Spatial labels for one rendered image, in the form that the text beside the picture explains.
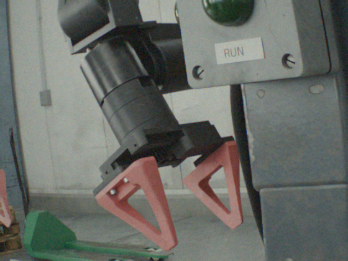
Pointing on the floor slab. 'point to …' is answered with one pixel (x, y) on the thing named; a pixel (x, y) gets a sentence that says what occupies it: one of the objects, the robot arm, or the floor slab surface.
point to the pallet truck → (35, 241)
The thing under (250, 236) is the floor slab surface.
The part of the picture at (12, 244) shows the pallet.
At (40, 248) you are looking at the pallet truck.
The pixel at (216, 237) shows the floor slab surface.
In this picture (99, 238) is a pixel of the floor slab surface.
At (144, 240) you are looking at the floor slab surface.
